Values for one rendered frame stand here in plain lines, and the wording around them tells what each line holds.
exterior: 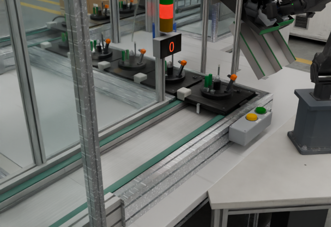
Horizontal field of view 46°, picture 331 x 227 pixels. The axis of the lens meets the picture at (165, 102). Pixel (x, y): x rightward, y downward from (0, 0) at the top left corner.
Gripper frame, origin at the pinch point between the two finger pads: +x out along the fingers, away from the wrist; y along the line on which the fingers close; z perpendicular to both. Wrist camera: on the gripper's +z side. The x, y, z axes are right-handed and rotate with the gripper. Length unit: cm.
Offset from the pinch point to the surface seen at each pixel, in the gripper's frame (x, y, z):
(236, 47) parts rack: 15.5, 7.2, -13.8
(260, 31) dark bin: 3.3, 4.6, -7.9
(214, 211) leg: -18, 64, -57
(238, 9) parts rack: 11.3, 7.6, 2.2
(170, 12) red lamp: 9.3, 46.8, 5.9
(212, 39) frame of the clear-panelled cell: 86, -49, -17
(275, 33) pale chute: 16.8, -23.3, -12.8
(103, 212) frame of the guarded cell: -21, 102, -38
